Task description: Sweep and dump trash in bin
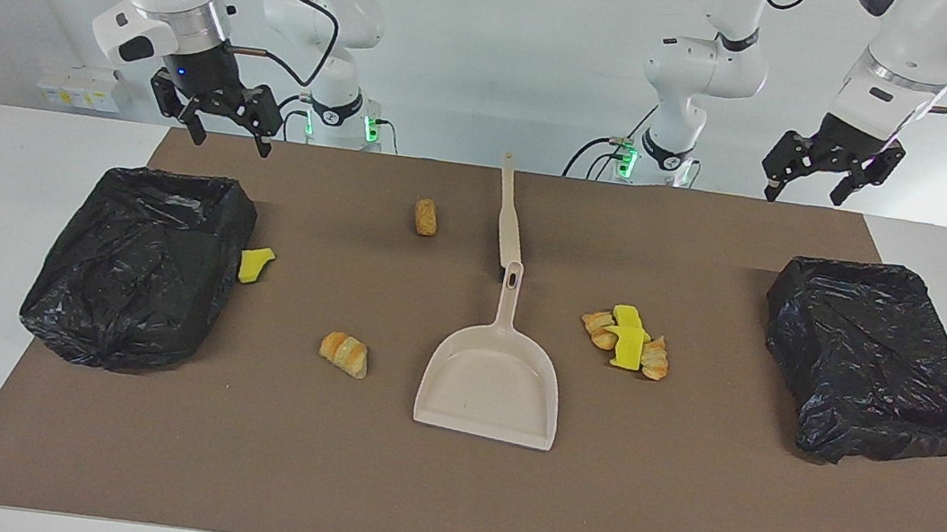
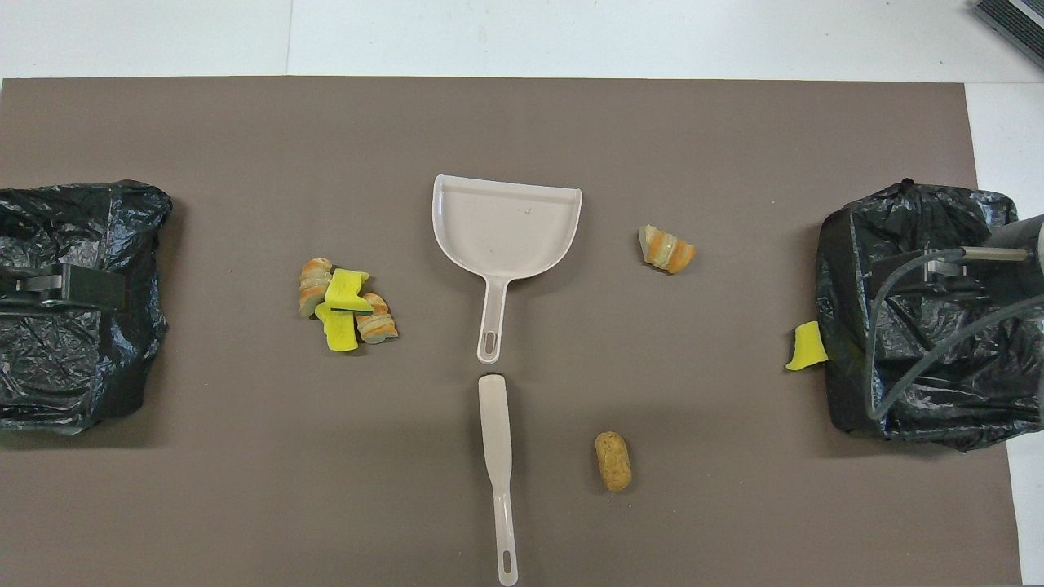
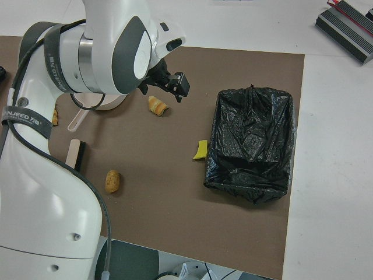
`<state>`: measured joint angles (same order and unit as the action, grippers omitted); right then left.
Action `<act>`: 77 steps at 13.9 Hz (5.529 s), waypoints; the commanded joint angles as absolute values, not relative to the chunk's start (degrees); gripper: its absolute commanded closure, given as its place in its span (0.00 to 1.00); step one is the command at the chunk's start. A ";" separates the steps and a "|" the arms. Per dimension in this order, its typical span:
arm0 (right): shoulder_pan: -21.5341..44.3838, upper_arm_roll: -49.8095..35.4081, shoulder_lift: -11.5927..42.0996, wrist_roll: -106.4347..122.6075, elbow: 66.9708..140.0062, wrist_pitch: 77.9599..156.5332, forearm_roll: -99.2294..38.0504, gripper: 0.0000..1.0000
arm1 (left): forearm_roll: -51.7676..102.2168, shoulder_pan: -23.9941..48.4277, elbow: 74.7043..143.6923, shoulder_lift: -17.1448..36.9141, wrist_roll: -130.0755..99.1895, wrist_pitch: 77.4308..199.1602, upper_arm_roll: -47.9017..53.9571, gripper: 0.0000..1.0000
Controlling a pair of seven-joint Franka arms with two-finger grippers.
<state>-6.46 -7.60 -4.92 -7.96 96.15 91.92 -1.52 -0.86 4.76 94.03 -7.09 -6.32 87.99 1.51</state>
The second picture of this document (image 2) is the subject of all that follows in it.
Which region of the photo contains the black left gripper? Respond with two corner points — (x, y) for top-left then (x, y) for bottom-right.
(0, 263), (128, 312)

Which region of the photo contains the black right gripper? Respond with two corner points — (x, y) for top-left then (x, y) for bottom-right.
(922, 259), (986, 298)

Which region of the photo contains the yellow green sponge piece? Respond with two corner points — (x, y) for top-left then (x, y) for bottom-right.
(324, 268), (374, 316)
(785, 321), (829, 372)
(315, 303), (361, 353)

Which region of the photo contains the beige plastic dustpan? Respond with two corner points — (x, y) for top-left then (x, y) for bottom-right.
(432, 174), (583, 365)

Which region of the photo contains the beige hand brush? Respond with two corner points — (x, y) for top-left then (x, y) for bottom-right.
(478, 374), (520, 587)

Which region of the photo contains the black bag lined bin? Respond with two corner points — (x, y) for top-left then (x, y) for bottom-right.
(816, 179), (1044, 452)
(0, 180), (174, 435)

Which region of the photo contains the dark ribbed grille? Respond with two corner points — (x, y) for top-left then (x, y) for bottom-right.
(972, 0), (1044, 69)

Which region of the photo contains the brown bread roll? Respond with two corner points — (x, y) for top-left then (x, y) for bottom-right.
(595, 432), (633, 493)

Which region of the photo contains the brown table mat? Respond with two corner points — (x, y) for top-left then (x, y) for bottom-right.
(0, 77), (1022, 587)

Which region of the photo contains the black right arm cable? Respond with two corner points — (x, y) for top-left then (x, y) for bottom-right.
(867, 247), (1044, 421)

